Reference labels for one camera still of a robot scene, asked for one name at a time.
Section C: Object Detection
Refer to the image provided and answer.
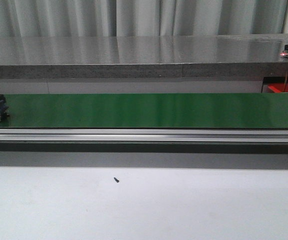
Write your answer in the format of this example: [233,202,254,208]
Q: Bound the red plastic tray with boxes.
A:
[268,83,288,93]

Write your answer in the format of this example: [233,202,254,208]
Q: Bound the aluminium conveyor frame rail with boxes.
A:
[0,127,288,172]

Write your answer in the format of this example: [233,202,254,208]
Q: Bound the grey curtain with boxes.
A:
[0,0,288,37]

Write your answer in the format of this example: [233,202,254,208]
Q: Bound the grey stone counter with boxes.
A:
[0,34,288,79]

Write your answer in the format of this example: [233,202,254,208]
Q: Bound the green conveyor belt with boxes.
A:
[0,93,288,129]

